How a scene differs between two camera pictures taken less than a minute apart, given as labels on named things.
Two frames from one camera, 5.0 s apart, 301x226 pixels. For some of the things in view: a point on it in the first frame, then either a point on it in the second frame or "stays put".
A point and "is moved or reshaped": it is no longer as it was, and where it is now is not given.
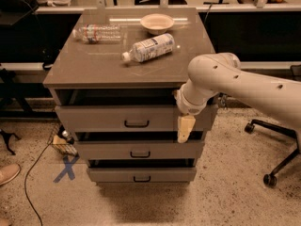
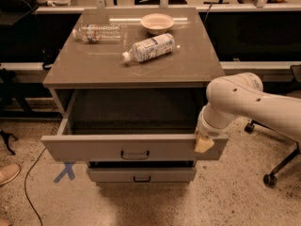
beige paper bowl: (157, 24) stays put
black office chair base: (270, 180) stays put
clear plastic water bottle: (92, 34) stays put
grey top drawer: (130, 119) is moved or reshaped
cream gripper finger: (185, 124) -> (203, 144)
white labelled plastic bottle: (150, 48) stays put
